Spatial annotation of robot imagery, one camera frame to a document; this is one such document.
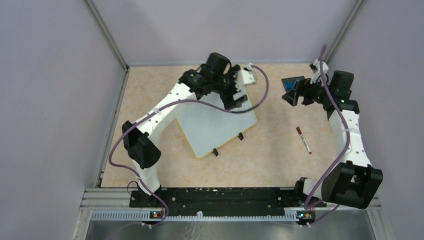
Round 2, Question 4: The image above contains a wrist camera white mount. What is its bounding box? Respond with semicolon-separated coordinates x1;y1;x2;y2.
238;62;257;86
309;58;329;84

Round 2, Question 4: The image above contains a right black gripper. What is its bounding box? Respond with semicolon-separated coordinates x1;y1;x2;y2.
281;74;332;107

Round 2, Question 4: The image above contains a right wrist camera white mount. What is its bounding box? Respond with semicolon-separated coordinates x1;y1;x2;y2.
309;58;329;84

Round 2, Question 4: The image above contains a yellow-framed whiteboard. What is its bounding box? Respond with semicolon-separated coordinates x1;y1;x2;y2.
176;103;258;158

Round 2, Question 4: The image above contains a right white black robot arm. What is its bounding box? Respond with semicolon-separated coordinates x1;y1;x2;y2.
281;70;384;209

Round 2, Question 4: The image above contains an aluminium frame rail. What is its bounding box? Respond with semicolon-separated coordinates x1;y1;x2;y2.
71;187;393;240

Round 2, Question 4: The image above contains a white cable duct strip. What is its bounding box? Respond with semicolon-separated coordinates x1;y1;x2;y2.
91;210;299;222

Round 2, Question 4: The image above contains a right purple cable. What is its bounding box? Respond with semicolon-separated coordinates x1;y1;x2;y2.
303;44;351;227

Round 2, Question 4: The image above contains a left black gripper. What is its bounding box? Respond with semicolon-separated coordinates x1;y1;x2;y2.
211;64;247;110

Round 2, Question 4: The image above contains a purple cable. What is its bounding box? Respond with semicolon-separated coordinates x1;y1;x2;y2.
108;64;270;229
303;44;351;227

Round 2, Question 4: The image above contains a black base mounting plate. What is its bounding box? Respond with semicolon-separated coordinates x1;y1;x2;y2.
129;187;307;217

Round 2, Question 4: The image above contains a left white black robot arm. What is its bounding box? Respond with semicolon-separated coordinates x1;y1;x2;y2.
122;52;256;207

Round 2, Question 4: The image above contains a dark blue lego brick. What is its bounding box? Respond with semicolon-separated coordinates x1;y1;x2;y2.
284;82;296;92

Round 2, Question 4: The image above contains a grey lego baseplate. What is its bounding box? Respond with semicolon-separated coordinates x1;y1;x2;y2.
281;76;305;93

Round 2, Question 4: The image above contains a red-capped whiteboard marker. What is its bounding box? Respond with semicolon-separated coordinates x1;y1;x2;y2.
296;126;312;154

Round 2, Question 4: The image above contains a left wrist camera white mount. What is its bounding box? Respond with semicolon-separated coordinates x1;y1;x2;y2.
238;62;257;86

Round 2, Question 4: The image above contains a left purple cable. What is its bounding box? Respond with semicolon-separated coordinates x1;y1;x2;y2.
108;64;270;229

